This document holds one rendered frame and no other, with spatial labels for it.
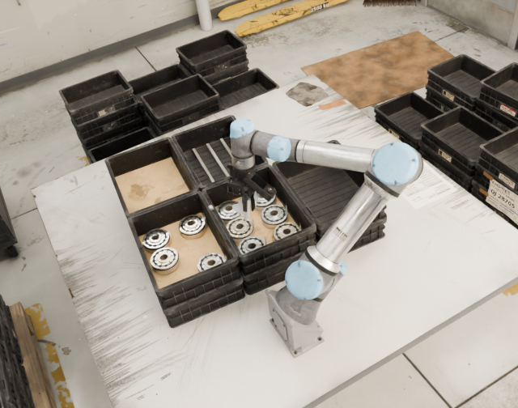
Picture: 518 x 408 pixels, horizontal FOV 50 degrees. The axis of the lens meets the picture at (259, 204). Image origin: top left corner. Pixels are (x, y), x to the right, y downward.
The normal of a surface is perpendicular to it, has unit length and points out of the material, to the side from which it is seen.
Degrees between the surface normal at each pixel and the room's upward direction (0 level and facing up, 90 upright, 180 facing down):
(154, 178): 0
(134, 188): 0
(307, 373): 0
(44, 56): 90
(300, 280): 56
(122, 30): 90
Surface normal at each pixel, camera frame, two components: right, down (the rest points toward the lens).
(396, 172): -0.33, -0.08
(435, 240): -0.11, -0.71
